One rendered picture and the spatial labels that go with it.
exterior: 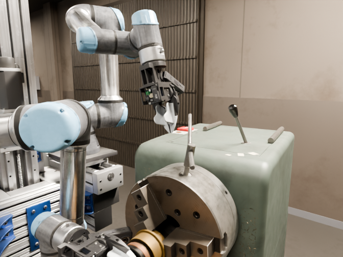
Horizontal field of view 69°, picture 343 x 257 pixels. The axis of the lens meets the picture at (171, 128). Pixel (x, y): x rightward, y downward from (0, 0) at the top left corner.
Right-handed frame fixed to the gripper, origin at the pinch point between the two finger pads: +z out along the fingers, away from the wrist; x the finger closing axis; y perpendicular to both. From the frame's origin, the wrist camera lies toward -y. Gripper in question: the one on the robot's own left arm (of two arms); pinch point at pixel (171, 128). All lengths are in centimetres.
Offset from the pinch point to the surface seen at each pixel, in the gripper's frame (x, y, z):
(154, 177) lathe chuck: -0.2, 12.8, 11.5
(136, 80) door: -216, -252, -72
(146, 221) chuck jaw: 0.2, 20.0, 20.5
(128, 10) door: -201, -253, -181
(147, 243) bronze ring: 3.2, 24.3, 23.5
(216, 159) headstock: 10.3, -5.2, 12.2
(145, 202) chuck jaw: -1.6, 16.8, 17.0
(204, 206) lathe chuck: 13.2, 12.8, 19.4
